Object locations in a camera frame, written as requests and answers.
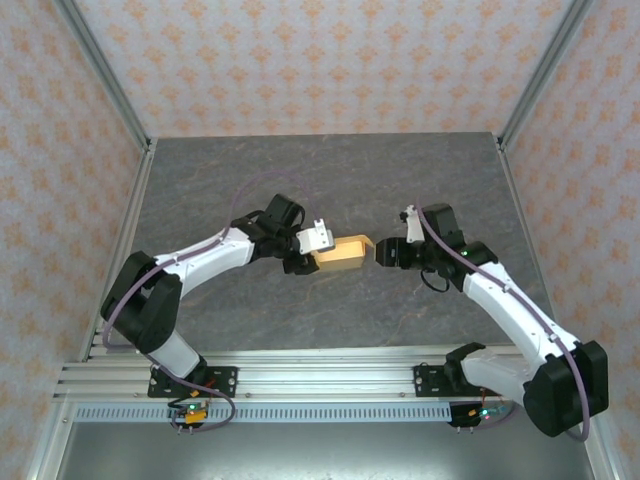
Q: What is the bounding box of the brown cardboard paper box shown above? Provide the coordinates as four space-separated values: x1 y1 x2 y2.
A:
313 234 376 274

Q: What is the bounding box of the grey metal sheet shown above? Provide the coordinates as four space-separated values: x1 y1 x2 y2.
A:
49 422 596 480

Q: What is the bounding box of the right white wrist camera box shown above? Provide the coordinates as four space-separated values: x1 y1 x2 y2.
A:
398 204 426 245

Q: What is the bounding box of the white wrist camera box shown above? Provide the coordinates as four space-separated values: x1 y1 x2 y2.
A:
398 204 426 245
295 218 337 254

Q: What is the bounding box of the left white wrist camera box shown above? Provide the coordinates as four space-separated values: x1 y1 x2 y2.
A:
295 218 337 254

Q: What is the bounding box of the thin black cable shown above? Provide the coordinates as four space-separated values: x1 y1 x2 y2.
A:
420 268 454 295

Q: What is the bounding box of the right aluminium table side rail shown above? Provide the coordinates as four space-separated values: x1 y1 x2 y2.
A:
494 134 571 361

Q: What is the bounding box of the aluminium table side rail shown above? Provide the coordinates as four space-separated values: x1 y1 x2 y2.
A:
77 138 159 362
494 134 571 361

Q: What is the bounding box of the aluminium mounting rail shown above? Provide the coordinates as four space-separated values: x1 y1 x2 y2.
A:
52 349 599 402

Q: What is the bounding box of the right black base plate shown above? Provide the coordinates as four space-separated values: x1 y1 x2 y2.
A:
412 364 504 400

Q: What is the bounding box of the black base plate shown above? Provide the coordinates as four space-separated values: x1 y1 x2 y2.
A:
147 366 239 399
412 364 504 400

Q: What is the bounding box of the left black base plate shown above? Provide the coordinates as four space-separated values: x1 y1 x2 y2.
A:
147 366 239 399

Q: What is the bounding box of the left aluminium table side rail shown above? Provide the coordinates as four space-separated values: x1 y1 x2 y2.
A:
77 138 159 362

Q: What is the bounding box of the slotted grey cable duct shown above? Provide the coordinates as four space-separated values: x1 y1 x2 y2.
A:
73 404 454 424

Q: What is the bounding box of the right aluminium frame post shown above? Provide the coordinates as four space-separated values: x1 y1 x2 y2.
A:
496 0 596 152

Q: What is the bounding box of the aluminium frame post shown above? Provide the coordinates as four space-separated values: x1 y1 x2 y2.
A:
496 0 596 152
53 0 153 152

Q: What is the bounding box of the left aluminium frame post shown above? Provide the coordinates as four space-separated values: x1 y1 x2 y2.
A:
53 0 153 152

